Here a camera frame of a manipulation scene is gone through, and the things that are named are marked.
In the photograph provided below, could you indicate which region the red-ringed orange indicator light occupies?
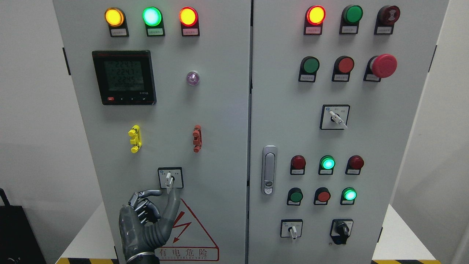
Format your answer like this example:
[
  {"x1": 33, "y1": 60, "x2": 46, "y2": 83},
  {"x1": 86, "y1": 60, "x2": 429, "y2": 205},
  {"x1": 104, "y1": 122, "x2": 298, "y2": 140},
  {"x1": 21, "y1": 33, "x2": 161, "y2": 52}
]
[{"x1": 179, "y1": 7, "x2": 200, "y2": 36}]

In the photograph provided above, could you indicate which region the white rotary switch upper right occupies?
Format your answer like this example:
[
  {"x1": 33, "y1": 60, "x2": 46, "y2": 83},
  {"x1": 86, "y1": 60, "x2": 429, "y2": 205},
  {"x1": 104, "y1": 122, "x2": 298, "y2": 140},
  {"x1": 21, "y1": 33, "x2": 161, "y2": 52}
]
[{"x1": 320, "y1": 104, "x2": 350, "y2": 130}]

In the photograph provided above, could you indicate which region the dark red indicator left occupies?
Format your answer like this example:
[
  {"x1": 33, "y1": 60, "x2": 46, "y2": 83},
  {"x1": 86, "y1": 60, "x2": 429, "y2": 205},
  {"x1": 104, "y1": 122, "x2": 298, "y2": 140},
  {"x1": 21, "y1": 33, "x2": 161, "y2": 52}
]
[{"x1": 290, "y1": 155, "x2": 306, "y2": 175}]

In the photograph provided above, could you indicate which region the red push button lower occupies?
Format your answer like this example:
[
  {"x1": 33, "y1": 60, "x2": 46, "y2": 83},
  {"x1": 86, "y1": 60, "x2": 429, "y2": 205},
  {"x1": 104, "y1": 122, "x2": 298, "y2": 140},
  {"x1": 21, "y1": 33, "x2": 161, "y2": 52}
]
[{"x1": 313, "y1": 187, "x2": 330, "y2": 205}]

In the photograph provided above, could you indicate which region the silver door handle lock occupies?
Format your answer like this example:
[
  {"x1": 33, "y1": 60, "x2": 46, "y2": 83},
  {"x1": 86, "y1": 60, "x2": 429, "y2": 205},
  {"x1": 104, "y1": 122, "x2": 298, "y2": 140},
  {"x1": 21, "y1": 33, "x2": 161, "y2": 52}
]
[{"x1": 261, "y1": 145, "x2": 278, "y2": 195}]

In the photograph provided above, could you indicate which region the right grey cabinet door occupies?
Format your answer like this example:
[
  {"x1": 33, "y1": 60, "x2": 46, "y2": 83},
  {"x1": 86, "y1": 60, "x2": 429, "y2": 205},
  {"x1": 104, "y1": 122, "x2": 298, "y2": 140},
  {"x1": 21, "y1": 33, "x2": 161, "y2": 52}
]
[{"x1": 248, "y1": 0, "x2": 448, "y2": 264}]

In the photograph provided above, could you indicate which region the green unlit indicator top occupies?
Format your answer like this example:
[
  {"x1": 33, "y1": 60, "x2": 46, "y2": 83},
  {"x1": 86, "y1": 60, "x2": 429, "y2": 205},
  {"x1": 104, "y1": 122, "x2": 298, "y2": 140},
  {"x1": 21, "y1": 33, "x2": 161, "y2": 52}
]
[{"x1": 339, "y1": 5, "x2": 363, "y2": 34}]

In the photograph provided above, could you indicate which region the green push button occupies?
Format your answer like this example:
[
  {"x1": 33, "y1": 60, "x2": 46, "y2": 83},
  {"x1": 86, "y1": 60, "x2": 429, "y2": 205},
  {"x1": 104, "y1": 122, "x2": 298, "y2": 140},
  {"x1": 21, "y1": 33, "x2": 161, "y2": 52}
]
[
  {"x1": 298, "y1": 56, "x2": 320, "y2": 83},
  {"x1": 287, "y1": 187, "x2": 303, "y2": 206}
]

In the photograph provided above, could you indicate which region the black knob selector switch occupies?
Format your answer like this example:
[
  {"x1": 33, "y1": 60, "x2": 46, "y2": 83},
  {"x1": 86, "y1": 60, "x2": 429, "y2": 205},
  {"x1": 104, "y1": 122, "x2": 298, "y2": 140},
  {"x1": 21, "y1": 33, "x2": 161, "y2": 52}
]
[{"x1": 330, "y1": 219, "x2": 354, "y2": 245}]

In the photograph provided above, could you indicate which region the dark red indicator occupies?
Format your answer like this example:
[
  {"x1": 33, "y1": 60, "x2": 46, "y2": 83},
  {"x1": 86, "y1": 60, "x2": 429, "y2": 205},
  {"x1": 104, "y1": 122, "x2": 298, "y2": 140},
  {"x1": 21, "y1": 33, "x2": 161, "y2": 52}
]
[
  {"x1": 290, "y1": 155, "x2": 306, "y2": 175},
  {"x1": 345, "y1": 155, "x2": 365, "y2": 175}
]

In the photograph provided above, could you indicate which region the dark red buzzer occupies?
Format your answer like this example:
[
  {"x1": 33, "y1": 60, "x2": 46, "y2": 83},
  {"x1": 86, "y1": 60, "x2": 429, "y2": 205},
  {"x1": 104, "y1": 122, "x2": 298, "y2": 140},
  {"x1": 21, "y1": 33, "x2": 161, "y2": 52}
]
[{"x1": 374, "y1": 5, "x2": 400, "y2": 35}]

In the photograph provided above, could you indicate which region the white rotary switch lower right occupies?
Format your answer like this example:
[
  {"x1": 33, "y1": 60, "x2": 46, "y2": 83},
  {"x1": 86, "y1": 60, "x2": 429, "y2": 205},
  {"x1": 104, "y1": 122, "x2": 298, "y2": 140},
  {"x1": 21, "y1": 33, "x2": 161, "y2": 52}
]
[{"x1": 280, "y1": 219, "x2": 303, "y2": 241}]

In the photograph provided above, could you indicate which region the grey cabinet door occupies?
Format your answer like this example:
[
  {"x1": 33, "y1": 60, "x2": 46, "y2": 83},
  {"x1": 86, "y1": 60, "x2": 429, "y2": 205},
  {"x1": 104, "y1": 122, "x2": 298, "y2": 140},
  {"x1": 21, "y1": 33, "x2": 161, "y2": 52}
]
[
  {"x1": 53, "y1": 0, "x2": 251, "y2": 264},
  {"x1": 248, "y1": 0, "x2": 448, "y2": 264}
]

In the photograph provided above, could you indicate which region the red emergency stop mushroom button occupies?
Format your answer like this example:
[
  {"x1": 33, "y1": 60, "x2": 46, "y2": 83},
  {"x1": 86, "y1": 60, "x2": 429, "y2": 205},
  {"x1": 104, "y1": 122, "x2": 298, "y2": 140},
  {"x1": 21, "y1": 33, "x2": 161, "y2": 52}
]
[{"x1": 363, "y1": 54, "x2": 398, "y2": 82}]

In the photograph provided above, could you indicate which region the green push button upper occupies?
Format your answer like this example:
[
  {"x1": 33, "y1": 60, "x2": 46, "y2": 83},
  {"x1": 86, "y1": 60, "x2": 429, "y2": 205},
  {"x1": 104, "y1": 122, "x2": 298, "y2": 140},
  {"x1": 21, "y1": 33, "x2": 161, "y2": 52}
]
[{"x1": 298, "y1": 56, "x2": 320, "y2": 83}]

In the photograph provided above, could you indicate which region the white-handled rotary switch door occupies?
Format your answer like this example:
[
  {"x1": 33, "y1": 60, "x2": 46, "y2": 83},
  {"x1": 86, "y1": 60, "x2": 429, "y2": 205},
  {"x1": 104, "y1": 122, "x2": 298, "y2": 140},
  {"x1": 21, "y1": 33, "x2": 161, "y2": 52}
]
[{"x1": 158, "y1": 167, "x2": 184, "y2": 194}]

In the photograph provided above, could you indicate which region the green push button lower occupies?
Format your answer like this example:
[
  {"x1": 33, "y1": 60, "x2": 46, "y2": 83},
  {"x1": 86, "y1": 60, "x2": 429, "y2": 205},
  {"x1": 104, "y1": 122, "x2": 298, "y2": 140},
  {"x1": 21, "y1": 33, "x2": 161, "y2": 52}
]
[{"x1": 287, "y1": 187, "x2": 303, "y2": 206}]

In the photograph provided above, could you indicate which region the black digital power meter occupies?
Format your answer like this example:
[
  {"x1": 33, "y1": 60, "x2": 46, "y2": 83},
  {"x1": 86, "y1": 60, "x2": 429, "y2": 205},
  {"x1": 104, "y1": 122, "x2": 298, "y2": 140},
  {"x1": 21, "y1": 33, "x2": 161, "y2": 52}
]
[{"x1": 92, "y1": 50, "x2": 157, "y2": 105}]

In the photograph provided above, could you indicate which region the dark red indicator right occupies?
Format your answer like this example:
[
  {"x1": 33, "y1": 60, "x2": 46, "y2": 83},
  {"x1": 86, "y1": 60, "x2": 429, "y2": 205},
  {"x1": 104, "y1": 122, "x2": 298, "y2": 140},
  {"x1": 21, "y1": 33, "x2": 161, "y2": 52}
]
[{"x1": 345, "y1": 155, "x2": 365, "y2": 175}]

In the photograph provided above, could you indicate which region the green lit indicator middle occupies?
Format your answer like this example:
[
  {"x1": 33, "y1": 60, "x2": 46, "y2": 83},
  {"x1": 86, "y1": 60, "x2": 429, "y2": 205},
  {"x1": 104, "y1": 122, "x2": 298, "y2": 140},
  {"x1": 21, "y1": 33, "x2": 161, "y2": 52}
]
[{"x1": 318, "y1": 155, "x2": 336, "y2": 175}]

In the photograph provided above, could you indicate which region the green lit indicator light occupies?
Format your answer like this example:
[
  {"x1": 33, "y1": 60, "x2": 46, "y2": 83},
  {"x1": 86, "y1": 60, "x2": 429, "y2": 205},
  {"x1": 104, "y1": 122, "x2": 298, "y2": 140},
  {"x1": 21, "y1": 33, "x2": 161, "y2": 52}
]
[{"x1": 142, "y1": 6, "x2": 165, "y2": 37}]

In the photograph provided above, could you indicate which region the red push button upper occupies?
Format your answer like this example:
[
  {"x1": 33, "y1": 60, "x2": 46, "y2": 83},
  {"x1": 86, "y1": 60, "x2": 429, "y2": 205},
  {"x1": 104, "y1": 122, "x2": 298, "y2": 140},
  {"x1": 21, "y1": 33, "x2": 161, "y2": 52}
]
[{"x1": 332, "y1": 56, "x2": 355, "y2": 82}]

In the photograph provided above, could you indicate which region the white rotary switch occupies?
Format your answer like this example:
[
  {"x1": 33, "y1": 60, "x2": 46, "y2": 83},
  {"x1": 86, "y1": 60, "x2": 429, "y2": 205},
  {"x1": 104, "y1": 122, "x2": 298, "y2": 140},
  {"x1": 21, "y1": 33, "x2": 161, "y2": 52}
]
[
  {"x1": 280, "y1": 219, "x2": 303, "y2": 241},
  {"x1": 320, "y1": 104, "x2": 350, "y2": 130}
]

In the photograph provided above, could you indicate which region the yellow indicator light top left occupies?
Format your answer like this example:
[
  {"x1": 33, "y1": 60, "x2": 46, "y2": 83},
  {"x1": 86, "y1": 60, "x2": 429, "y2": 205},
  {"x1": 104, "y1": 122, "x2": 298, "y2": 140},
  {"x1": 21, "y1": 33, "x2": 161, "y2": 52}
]
[{"x1": 104, "y1": 7, "x2": 129, "y2": 37}]

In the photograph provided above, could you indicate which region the left grey cabinet door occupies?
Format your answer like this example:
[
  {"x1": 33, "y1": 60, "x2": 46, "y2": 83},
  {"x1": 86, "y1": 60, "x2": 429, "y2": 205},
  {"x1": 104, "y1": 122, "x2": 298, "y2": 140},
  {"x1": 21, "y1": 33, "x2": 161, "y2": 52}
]
[{"x1": 53, "y1": 0, "x2": 251, "y2": 264}]

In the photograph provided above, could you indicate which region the green lit button lower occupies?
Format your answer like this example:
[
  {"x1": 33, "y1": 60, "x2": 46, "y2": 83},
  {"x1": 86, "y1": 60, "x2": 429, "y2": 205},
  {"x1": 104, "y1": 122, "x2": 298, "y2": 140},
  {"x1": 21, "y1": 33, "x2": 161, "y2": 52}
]
[{"x1": 340, "y1": 187, "x2": 357, "y2": 205}]

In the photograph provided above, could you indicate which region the red lit indicator right door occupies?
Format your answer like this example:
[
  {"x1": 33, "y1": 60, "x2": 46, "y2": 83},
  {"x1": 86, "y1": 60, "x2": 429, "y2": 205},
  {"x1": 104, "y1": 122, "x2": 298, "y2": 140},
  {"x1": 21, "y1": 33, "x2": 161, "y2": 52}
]
[{"x1": 303, "y1": 5, "x2": 326, "y2": 35}]

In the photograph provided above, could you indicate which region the black bag at left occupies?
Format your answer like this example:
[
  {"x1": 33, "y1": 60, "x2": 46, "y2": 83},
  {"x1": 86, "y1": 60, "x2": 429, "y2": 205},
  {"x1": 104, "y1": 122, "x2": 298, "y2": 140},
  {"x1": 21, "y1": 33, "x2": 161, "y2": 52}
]
[{"x1": 0, "y1": 189, "x2": 46, "y2": 264}]

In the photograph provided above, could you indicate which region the red push button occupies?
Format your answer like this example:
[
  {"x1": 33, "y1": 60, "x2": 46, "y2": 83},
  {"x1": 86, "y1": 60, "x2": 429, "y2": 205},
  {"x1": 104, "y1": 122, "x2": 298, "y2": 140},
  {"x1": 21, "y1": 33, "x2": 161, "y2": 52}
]
[
  {"x1": 313, "y1": 187, "x2": 330, "y2": 205},
  {"x1": 332, "y1": 56, "x2": 355, "y2": 82}
]

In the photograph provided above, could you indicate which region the red electric hazard warning sticker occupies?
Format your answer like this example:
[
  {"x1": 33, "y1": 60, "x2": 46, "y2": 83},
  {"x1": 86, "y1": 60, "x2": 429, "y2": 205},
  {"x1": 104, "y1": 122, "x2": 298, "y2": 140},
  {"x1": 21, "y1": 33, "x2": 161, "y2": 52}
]
[{"x1": 155, "y1": 199, "x2": 219, "y2": 262}]

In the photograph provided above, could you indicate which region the clear round lamp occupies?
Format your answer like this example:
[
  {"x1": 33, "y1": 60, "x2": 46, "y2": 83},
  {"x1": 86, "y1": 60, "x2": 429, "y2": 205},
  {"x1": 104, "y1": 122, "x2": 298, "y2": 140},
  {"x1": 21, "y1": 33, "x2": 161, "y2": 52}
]
[{"x1": 186, "y1": 71, "x2": 200, "y2": 86}]

